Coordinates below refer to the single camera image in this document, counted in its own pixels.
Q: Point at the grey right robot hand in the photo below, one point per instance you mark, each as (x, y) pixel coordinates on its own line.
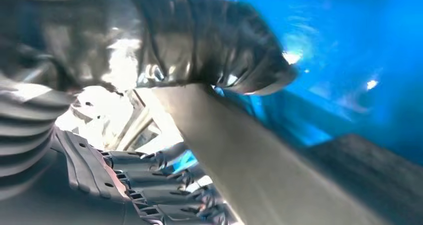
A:
(198, 45)

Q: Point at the blue metal shelf rack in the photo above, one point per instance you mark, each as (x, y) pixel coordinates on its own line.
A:
(347, 51)

